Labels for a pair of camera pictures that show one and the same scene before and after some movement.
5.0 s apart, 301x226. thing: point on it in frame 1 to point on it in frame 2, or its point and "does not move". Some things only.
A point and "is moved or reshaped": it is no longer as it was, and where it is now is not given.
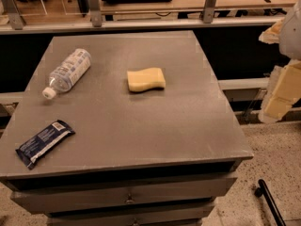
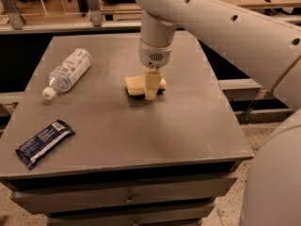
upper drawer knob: [130, 200] does not move
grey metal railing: [11, 22] does not move
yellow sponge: [145, 79] is moved or reshaped
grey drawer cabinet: [123, 130] does not move
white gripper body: [291, 35] to [155, 56]
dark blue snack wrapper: [29, 151] does not move
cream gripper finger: [272, 36] to [152, 80]
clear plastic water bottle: [68, 72] does not move
